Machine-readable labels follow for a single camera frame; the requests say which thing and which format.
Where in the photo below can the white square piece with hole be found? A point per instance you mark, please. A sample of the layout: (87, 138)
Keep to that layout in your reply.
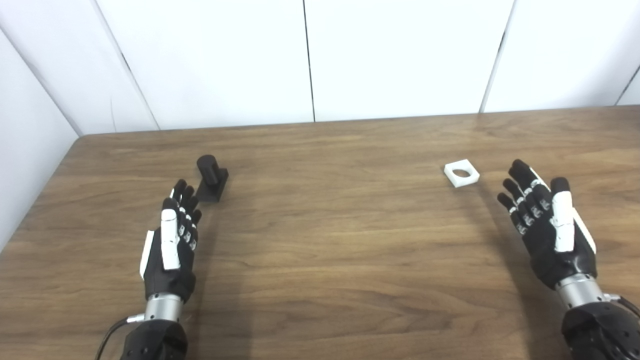
(456, 180)

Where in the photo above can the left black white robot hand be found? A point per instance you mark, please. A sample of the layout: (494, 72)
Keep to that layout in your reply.
(170, 240)

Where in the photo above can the black peg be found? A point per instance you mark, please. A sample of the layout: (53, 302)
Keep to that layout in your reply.
(210, 175)

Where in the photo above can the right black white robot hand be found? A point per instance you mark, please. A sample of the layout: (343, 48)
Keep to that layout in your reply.
(562, 225)

